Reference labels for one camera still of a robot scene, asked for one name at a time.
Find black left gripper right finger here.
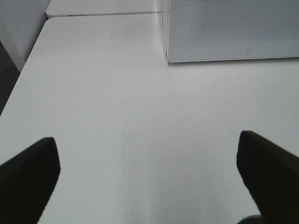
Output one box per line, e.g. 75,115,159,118
236,131,299,224

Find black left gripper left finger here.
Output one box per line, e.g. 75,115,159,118
0,137,61,224

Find white microwave door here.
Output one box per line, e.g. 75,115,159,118
168,0,299,63

